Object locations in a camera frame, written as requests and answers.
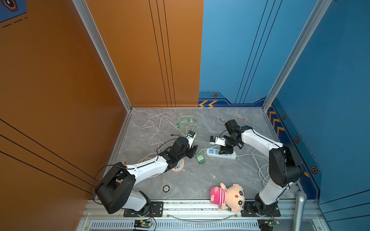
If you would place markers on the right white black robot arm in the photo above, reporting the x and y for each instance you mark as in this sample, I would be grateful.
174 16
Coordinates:
284 165

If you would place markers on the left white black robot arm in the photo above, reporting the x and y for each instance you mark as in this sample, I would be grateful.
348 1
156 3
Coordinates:
116 189

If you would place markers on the silver metal pole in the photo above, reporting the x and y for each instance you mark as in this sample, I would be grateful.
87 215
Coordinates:
301 199

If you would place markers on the pink plush doll toy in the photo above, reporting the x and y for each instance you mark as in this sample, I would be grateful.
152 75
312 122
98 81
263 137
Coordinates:
232 197

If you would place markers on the round pink power socket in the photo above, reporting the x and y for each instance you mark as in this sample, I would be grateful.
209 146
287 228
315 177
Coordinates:
179 167

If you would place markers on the aluminium front rail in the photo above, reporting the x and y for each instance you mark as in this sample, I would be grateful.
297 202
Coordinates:
201 215

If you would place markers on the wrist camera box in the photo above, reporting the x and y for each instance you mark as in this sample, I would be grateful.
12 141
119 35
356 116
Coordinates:
190 136
221 141

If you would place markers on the green charger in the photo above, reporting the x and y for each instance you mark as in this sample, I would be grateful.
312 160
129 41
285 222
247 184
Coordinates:
200 159

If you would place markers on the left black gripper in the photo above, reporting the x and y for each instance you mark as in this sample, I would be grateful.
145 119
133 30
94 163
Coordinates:
192 151

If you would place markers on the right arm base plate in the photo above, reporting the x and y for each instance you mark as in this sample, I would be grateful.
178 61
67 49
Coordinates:
256 209

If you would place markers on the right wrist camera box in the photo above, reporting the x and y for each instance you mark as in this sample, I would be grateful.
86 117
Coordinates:
221 141

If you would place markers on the left green circuit board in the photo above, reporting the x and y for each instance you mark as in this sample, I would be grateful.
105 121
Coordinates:
142 225

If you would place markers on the right green circuit board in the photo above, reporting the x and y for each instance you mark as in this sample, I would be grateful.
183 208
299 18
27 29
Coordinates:
267 225

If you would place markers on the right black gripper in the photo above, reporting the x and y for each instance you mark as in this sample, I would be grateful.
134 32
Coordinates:
223 149

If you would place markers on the green circuit board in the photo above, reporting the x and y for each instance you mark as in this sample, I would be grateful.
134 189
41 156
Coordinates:
267 225
142 225

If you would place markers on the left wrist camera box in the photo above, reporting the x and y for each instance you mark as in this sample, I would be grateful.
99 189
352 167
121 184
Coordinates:
190 136

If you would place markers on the white blue power strip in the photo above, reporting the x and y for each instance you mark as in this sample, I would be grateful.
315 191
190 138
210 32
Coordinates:
215 153

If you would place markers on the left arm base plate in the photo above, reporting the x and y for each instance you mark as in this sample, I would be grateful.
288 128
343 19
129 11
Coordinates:
152 209

